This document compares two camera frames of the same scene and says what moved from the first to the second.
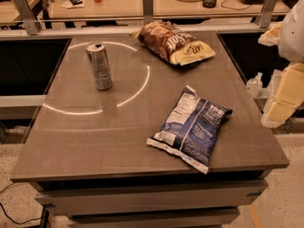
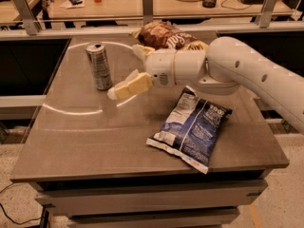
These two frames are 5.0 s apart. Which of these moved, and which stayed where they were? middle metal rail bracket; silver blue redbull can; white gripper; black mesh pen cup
Moved: white gripper
Stayed: silver blue redbull can; middle metal rail bracket; black mesh pen cup
